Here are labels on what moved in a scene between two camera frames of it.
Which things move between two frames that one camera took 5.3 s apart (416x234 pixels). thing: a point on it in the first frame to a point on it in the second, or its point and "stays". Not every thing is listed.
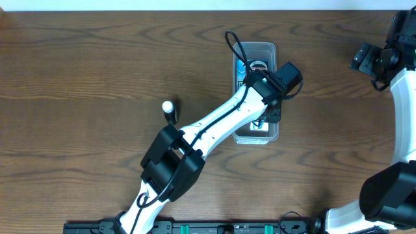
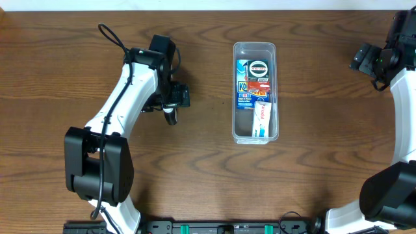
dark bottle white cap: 169,112 stays
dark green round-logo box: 258,64 stays
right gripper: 363,60 stays
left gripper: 271,117 to 179,95
